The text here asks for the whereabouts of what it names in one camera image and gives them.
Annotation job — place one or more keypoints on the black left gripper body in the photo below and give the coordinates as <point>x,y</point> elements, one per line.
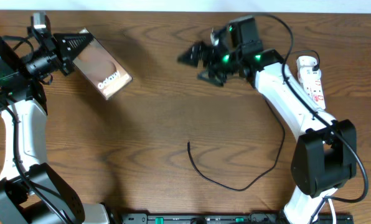
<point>61,53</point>

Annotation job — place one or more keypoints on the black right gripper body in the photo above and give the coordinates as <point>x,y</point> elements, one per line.
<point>223,63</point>

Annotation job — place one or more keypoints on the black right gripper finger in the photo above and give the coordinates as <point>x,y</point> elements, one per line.
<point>211,78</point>
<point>193,55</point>

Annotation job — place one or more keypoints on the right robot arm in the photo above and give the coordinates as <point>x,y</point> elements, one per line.
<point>325,157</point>

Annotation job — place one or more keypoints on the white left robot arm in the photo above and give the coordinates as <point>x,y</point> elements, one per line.
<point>30,190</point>

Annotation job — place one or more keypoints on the white USB charger adapter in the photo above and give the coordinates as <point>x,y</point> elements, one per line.
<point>306,64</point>

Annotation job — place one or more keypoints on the white power strip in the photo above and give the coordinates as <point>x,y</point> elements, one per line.
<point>310,81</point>

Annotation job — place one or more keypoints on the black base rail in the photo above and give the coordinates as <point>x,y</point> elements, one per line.
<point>246,218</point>

